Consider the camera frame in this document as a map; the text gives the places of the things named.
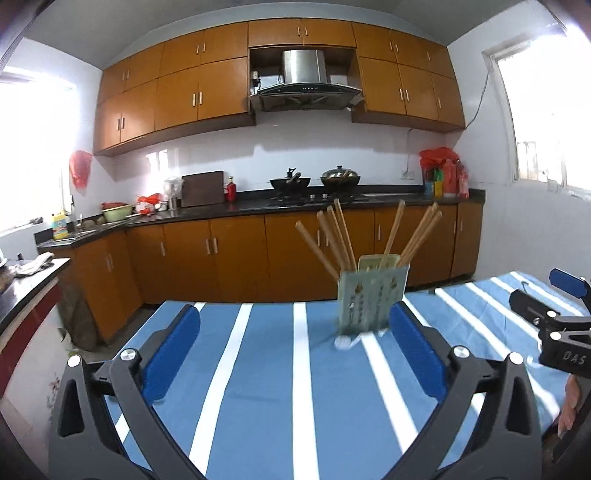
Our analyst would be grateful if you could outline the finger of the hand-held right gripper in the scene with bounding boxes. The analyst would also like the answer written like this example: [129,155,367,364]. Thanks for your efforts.
[509,290,560,326]
[549,268,590,297]

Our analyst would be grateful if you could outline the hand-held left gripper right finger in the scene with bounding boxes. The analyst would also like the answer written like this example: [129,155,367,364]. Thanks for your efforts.
[389,302,543,480]

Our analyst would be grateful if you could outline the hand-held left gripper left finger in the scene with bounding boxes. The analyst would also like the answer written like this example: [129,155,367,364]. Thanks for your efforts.
[48,305,204,480]

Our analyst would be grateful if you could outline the green perforated chopstick holder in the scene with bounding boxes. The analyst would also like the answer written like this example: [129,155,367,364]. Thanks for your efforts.
[338,254,410,334]

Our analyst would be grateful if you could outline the wooden chopstick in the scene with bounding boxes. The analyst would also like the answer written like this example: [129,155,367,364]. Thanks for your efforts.
[326,206,355,272]
[317,211,349,272]
[408,212,444,268]
[333,198,358,272]
[403,202,440,267]
[379,200,406,270]
[295,221,341,281]
[398,206,432,265]

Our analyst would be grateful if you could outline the person's right hand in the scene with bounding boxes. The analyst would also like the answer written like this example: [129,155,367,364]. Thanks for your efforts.
[558,375,591,438]

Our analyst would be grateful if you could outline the blue white striped tablecloth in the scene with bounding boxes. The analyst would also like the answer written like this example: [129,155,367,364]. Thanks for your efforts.
[99,270,591,480]

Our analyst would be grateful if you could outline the wooden lower kitchen cabinets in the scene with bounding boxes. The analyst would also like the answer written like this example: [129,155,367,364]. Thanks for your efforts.
[39,202,485,352]

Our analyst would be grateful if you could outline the wooden kitchen cabinets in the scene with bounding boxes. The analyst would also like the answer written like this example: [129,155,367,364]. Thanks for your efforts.
[93,18,466,157]
[39,202,485,352]

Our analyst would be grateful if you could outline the red front counter unit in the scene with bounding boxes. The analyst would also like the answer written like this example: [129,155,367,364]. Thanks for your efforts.
[0,257,73,403]

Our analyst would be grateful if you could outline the green basin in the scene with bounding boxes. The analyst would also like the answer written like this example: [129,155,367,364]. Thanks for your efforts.
[102,205,135,224]

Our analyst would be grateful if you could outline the red and white bag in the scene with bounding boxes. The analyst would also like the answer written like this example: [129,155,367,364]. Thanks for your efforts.
[136,193,163,216]

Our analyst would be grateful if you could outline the colourful seasoning boxes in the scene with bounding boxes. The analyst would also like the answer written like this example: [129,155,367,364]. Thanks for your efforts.
[423,168,445,198]

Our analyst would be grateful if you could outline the clear plastic bag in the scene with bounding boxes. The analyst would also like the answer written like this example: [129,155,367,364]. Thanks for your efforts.
[163,177,185,210]

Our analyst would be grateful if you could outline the white cloth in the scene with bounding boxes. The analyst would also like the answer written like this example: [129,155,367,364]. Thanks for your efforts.
[11,252,54,278]

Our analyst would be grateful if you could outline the dark wooden cutting board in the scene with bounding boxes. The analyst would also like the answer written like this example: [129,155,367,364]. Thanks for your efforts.
[181,171,225,208]

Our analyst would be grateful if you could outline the window with bars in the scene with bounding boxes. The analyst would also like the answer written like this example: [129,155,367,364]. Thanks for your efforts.
[482,25,591,202]

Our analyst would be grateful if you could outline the red plastic bag over bottles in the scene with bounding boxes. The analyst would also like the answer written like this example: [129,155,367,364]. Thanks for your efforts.
[419,147,461,169]

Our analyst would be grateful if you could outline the gas stove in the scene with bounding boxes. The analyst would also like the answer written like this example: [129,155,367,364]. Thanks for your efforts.
[268,192,370,206]

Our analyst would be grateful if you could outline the wok with lid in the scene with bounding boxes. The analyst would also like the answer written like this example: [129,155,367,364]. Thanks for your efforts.
[320,165,361,188]

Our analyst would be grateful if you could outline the hanging red plastic bag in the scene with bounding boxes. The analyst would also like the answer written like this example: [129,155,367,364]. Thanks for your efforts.
[69,150,92,189]

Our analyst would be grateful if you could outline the bright side window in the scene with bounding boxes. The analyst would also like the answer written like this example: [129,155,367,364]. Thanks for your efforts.
[0,68,77,237]

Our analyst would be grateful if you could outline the wooden upper kitchen cabinets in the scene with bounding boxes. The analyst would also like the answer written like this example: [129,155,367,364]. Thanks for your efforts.
[93,18,466,157]

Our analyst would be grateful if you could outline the steel range hood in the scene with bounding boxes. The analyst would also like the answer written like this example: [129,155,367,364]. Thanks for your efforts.
[249,49,363,113]

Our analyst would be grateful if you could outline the wall cable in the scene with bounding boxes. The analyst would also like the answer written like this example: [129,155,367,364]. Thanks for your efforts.
[406,73,489,172]

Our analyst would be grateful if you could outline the black wok with handle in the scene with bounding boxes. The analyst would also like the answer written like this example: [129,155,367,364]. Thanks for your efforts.
[269,168,313,191]

